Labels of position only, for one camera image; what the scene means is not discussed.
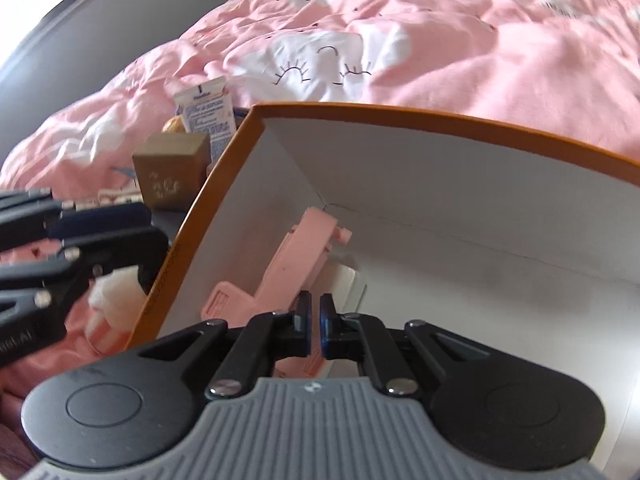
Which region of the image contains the cream plush keychain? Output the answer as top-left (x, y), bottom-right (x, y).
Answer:
top-left (88, 266), bottom-right (147, 344)

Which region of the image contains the orange cardboard box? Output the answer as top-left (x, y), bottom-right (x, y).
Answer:
top-left (122, 102), bottom-right (640, 480)

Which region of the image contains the pink printed blanket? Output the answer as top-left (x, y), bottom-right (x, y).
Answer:
top-left (0, 0), bottom-right (640, 401)

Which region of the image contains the white snap fabric strip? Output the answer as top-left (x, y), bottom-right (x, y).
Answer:
top-left (97, 187), bottom-right (146, 207)

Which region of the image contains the grey bed headboard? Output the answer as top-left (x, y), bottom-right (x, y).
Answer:
top-left (0, 0), bottom-right (273, 161)

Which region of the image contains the white cream tube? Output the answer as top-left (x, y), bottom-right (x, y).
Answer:
top-left (173, 76), bottom-right (237, 162)

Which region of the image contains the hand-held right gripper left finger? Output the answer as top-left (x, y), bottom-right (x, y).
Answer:
top-left (137, 292), bottom-right (313, 402)

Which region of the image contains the pink plastic holder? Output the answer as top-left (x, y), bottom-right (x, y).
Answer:
top-left (200, 207), bottom-right (354, 381)

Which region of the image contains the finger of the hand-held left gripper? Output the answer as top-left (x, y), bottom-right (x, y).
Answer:
top-left (0, 187), bottom-right (152, 252)
top-left (0, 226), bottom-right (170, 330)

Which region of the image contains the gold cardboard box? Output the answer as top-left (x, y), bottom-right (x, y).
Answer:
top-left (132, 132), bottom-right (211, 211)

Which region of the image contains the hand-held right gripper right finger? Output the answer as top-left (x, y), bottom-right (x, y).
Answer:
top-left (319, 292), bottom-right (493, 398)

